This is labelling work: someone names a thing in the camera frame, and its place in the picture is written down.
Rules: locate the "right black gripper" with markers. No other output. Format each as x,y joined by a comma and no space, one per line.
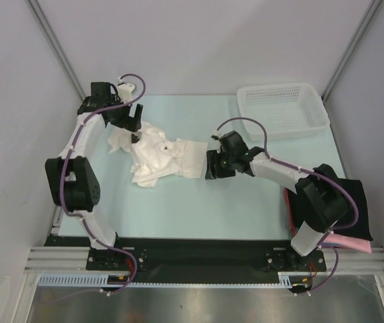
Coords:
212,157

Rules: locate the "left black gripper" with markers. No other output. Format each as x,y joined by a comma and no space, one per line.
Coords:
130,123

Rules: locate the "white t shirt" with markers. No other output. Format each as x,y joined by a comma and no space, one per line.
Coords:
154,156

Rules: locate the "white perforated plastic basket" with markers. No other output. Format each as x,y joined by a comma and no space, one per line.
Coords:
286,111

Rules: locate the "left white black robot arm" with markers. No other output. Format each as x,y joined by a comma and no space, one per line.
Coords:
73,184

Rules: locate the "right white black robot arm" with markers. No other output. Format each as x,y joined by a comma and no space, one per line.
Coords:
287,175

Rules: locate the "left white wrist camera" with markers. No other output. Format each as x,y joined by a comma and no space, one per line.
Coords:
125,90

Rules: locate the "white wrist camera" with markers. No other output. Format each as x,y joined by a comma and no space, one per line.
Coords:
125,90
217,135

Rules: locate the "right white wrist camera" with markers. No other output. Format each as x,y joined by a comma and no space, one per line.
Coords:
217,135

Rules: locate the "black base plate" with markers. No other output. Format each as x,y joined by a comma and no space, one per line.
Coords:
200,261

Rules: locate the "light blue cable duct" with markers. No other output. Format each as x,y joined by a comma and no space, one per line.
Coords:
117,280

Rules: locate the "left aluminium frame post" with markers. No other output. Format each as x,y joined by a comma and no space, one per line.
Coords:
53,41

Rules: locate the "aluminium frame post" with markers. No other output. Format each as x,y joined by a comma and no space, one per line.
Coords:
359,33
53,41

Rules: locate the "right aluminium frame post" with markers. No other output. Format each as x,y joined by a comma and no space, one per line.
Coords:
359,33

